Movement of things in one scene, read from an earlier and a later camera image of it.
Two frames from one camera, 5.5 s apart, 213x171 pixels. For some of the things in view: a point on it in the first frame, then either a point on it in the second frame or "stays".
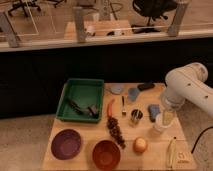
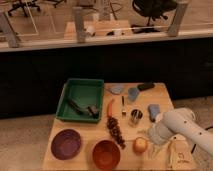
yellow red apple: x=140 y=145 stays
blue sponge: x=153 y=110 stays
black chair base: x=24 y=6 stays
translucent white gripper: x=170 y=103 -> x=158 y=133
